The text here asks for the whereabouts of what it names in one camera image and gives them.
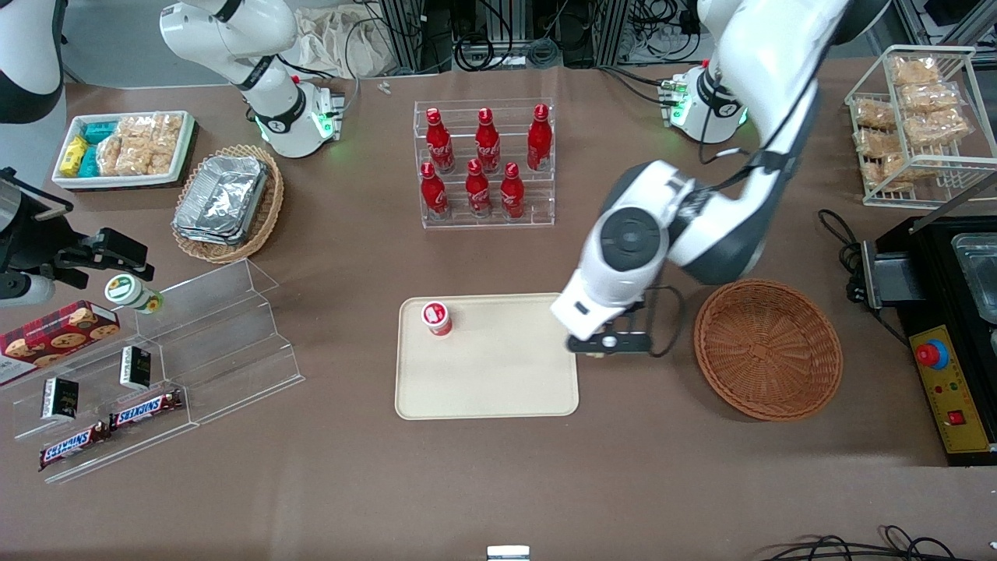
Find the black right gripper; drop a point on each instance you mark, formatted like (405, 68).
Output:
(33, 248)

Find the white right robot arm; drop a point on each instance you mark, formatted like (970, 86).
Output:
(269, 86)

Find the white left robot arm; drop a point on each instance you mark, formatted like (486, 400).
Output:
(771, 86)

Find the beige plastic tray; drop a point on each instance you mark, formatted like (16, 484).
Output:
(498, 374)

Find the oval wicker basket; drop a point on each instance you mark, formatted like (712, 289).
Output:
(269, 210)

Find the round brown wicker basket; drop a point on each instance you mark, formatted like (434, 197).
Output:
(767, 351)

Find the green lidded cup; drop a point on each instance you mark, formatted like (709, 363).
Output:
(128, 292)

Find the white rectangular bin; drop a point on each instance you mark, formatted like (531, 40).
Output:
(70, 181)

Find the teal snack packet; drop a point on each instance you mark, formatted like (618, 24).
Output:
(100, 131)
(89, 162)

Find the rice cracker pack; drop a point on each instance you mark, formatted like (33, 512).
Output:
(134, 144)
(110, 156)
(166, 140)

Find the small black box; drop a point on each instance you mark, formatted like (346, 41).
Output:
(59, 399)
(135, 368)

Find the red cookie box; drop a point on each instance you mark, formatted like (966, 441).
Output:
(54, 339)

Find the stack of foil containers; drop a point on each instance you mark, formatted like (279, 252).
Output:
(222, 199)

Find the yellow snack packet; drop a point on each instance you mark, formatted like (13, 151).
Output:
(74, 154)

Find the clear acrylic stepped display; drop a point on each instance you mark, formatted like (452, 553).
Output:
(226, 351)

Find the snickers bar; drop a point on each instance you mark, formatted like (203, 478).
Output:
(74, 446)
(146, 409)

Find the red lidded cup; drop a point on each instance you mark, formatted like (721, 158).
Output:
(438, 318)

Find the red cola bottle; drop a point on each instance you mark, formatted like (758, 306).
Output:
(433, 193)
(512, 193)
(539, 140)
(487, 144)
(438, 144)
(477, 191)

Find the clear acrylic bottle rack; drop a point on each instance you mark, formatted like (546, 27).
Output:
(483, 214)

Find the small white box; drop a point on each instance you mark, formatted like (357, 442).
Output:
(508, 553)

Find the white cloth bag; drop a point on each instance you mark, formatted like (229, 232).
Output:
(343, 39)

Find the fried snack pack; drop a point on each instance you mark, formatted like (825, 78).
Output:
(928, 97)
(896, 170)
(875, 113)
(936, 126)
(878, 142)
(915, 70)

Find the black sealing machine yellow panel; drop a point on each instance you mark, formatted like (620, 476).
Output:
(954, 374)

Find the aluminium foil container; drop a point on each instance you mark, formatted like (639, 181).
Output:
(980, 273)

